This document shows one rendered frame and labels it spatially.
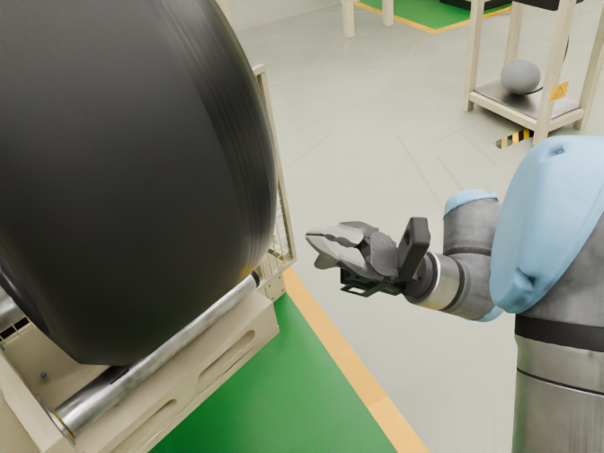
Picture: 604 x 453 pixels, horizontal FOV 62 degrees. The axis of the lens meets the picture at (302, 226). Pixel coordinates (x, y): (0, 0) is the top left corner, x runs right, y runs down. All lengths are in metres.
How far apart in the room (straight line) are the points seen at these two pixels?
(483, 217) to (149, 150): 0.59
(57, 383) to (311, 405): 0.97
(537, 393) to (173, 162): 0.34
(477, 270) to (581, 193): 0.56
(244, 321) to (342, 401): 0.95
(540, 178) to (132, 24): 0.35
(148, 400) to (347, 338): 1.19
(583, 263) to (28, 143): 0.39
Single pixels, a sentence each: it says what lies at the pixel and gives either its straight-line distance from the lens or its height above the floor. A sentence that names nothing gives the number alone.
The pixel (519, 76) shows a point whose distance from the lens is 3.06.
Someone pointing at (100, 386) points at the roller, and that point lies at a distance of 0.75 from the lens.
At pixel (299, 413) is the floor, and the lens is 1.72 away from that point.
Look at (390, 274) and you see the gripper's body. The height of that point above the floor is 0.95.
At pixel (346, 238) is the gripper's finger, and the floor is 1.00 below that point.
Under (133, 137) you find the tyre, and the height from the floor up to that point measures 1.28.
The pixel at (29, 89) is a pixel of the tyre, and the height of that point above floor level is 1.34.
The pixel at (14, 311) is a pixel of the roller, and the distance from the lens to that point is 0.96.
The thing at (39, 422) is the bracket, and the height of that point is 0.95.
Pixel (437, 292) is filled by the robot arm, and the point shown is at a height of 0.90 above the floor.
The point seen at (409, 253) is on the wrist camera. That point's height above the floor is 1.00.
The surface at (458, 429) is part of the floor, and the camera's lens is 1.70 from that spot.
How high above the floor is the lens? 1.47
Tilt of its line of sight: 39 degrees down
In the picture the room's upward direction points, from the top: 9 degrees counter-clockwise
